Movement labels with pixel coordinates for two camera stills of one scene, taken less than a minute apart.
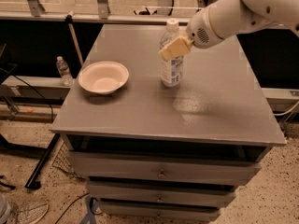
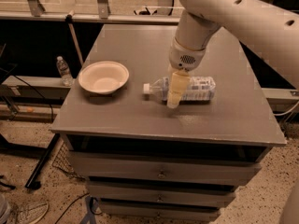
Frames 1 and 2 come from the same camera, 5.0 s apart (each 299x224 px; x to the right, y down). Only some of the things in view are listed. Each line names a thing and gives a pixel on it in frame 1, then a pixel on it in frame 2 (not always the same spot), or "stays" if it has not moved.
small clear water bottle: [64, 72] stays
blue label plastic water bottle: [172, 71] → [199, 89]
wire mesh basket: [63, 161] stays
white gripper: [199, 28] → [184, 57]
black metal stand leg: [35, 185] stays
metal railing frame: [103, 13] stays
